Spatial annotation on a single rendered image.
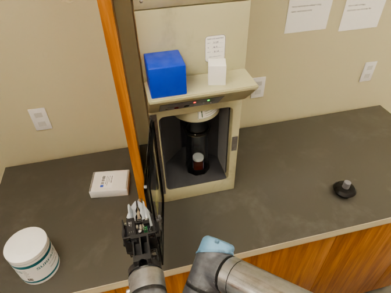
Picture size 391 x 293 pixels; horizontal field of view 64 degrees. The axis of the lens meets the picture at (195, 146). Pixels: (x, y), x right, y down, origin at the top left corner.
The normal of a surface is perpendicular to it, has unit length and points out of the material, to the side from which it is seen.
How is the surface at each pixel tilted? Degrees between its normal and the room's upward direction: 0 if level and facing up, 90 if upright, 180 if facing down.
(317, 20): 90
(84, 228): 0
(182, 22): 90
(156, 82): 90
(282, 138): 0
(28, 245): 0
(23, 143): 90
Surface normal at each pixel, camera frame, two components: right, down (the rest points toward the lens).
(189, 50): 0.24, 0.63
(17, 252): -0.02, -0.76
